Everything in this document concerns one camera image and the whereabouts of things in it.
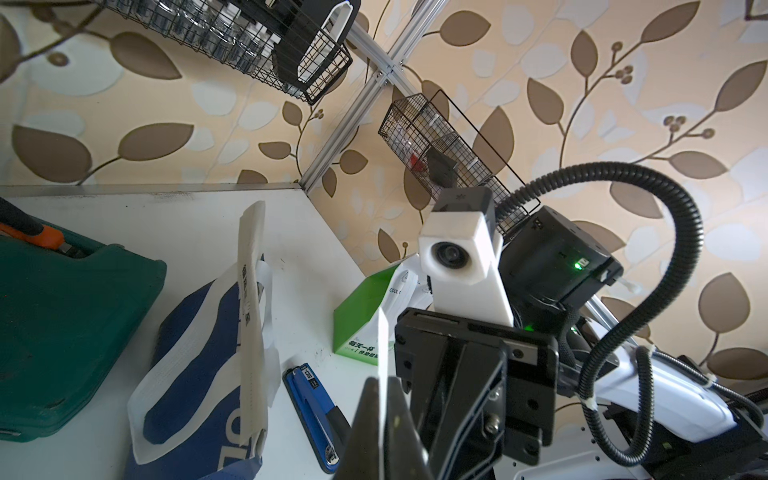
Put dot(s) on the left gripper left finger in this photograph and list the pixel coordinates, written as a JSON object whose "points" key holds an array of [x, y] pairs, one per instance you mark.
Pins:
{"points": [[361, 457]]}

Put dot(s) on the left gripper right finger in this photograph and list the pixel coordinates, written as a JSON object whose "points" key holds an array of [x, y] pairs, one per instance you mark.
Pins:
{"points": [[405, 438]]}

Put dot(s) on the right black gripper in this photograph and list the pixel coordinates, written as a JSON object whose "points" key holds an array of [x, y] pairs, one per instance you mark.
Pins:
{"points": [[478, 391]]}

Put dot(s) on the blue black stapler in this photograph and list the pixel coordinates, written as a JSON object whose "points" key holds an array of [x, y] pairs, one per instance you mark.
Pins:
{"points": [[325, 426]]}

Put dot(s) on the white receipt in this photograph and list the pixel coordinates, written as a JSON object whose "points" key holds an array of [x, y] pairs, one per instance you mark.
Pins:
{"points": [[382, 337]]}

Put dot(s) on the green white bag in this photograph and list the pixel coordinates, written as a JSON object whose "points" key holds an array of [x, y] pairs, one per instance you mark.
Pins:
{"points": [[377, 303]]}

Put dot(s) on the blue white bag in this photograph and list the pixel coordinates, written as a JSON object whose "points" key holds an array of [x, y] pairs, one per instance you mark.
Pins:
{"points": [[201, 411]]}

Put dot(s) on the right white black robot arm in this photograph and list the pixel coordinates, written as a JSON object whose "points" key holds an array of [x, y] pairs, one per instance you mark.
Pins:
{"points": [[619, 406]]}

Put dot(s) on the dark object in right basket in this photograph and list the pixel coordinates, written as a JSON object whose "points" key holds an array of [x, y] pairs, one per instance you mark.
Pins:
{"points": [[435, 168]]}

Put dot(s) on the green plastic tool case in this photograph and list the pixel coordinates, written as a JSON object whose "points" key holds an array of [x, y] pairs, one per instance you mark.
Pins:
{"points": [[64, 324]]}

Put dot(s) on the orange black screwdriver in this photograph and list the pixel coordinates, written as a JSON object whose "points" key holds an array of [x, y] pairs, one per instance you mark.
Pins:
{"points": [[21, 226]]}

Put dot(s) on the right wire basket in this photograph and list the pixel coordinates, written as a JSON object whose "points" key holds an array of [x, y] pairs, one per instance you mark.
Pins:
{"points": [[441, 148]]}

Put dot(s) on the wire basket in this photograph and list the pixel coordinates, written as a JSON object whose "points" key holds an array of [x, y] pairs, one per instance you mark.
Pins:
{"points": [[441, 148], [216, 29]]}

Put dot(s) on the back wire basket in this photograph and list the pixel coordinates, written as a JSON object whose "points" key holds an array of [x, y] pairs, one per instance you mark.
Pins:
{"points": [[216, 29]]}

